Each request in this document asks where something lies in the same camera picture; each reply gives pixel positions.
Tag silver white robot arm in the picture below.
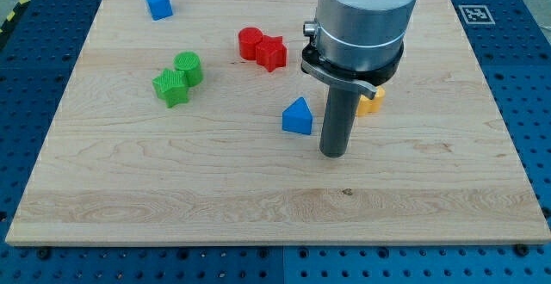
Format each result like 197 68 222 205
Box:
301 0 416 99

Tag red star block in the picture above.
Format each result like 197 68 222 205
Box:
256 35 287 72

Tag yellow hexagon block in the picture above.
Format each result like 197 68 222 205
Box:
356 86 386 117

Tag green star block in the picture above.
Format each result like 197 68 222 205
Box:
152 69 189 108

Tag blue triangle block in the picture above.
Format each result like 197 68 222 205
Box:
282 97 313 135

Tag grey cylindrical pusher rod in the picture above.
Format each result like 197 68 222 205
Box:
319 86 360 157

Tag red cylinder block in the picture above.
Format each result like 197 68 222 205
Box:
238 28 263 60

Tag green cylinder block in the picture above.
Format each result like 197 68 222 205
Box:
173 51 203 87

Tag wooden board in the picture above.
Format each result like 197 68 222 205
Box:
6 0 550 247

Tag blue cube block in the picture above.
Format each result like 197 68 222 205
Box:
145 0 173 21

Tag white fiducial marker tag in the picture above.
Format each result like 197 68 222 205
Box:
459 4 495 25

